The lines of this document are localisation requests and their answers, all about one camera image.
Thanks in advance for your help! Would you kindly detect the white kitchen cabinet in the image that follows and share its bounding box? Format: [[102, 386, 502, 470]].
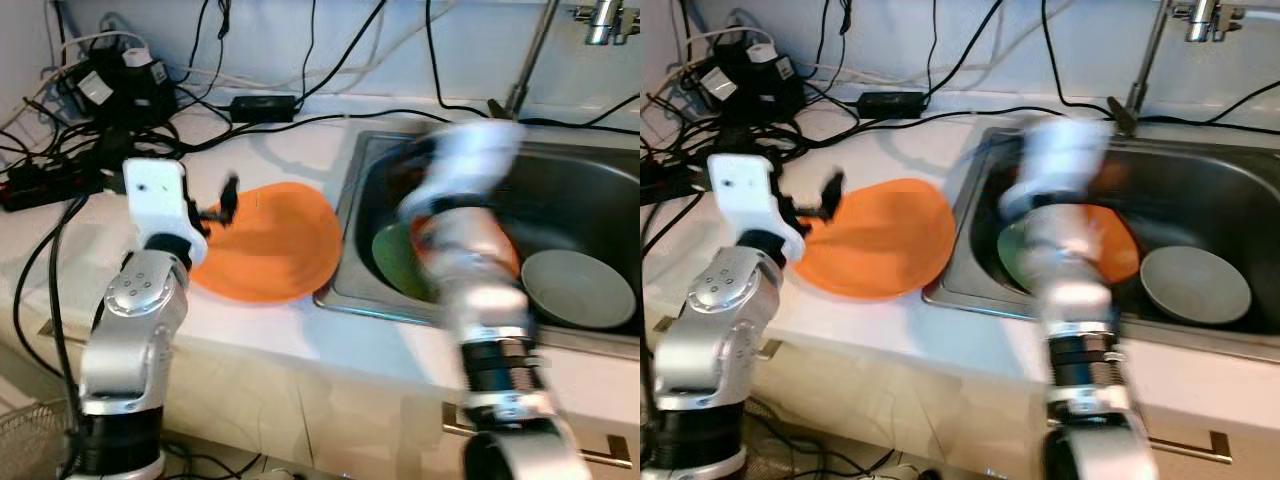
[[640, 300, 1280, 480], [0, 300, 641, 480]]

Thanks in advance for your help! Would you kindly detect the orange plastic plate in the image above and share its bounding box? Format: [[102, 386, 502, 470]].
[[188, 181, 344, 305], [795, 178, 956, 301]]

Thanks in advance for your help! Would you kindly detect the black power adapter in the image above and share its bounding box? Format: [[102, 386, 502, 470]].
[[230, 93, 299, 123], [857, 90, 926, 119]]

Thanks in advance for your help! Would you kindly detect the black power strip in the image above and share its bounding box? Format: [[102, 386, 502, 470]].
[[640, 150, 721, 206], [0, 150, 126, 213]]

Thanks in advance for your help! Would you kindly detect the black charger pile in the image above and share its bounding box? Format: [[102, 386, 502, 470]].
[[55, 45, 179, 129], [693, 40, 806, 123]]

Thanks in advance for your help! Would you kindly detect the green plate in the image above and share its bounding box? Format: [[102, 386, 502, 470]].
[[996, 220, 1051, 293], [371, 222, 441, 303]]

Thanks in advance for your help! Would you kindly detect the stainless steel sink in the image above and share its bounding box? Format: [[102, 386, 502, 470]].
[[315, 128, 641, 361], [922, 125, 1280, 366]]

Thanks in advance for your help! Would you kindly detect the white bowl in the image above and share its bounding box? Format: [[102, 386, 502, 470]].
[[520, 249, 638, 330], [1140, 245, 1253, 326]]

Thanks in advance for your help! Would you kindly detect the chrome faucet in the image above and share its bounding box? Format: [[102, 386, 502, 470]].
[[1105, 0, 1251, 136], [487, 0, 641, 123]]

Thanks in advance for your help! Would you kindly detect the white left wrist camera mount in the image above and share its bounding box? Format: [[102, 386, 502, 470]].
[[707, 153, 806, 263], [122, 157, 210, 265]]

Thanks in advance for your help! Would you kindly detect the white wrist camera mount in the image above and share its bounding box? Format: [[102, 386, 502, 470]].
[[415, 120, 528, 213], [1000, 115, 1113, 216], [122, 157, 210, 265], [707, 153, 806, 263]]

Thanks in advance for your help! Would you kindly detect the knotted black cable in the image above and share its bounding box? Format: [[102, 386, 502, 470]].
[[190, 0, 233, 91]]

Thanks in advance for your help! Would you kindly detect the thin black cable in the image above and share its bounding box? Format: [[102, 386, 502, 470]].
[[925, 0, 941, 91], [300, 0, 319, 96]]

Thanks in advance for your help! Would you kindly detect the thick black adapter cable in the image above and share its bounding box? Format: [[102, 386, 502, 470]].
[[295, 0, 389, 101], [925, 0, 1006, 96]]

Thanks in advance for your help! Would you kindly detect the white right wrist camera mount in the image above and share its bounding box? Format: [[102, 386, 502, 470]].
[[415, 120, 528, 213], [1000, 115, 1113, 216]]

